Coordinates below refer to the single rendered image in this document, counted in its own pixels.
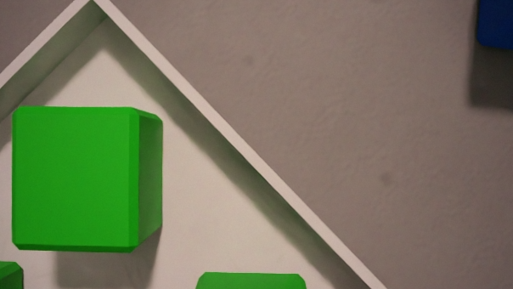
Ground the off-white shallow tray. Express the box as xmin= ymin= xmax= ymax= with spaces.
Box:
xmin=0 ymin=0 xmax=386 ymax=289

